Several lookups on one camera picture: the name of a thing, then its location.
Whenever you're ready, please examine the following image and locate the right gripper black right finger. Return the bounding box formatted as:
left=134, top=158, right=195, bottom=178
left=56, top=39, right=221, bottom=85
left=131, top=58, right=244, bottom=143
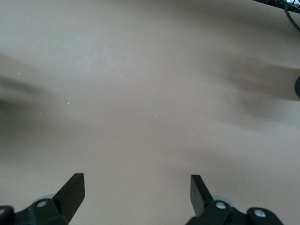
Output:
left=185, top=174, right=285, bottom=225

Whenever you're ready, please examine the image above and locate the black cable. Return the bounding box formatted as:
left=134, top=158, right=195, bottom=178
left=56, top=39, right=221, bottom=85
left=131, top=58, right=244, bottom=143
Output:
left=282, top=0, right=300, bottom=30

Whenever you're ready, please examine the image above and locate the black ribbed cylinder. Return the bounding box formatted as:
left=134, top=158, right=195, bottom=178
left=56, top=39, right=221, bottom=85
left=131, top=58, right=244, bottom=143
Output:
left=294, top=75, right=300, bottom=98

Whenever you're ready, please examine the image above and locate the brown table cover sheet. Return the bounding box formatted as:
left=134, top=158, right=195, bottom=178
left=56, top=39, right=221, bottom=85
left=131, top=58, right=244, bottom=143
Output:
left=0, top=0, right=300, bottom=225

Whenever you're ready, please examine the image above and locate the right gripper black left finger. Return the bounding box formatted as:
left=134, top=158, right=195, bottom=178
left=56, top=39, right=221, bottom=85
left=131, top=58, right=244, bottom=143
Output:
left=0, top=172, right=85, bottom=225

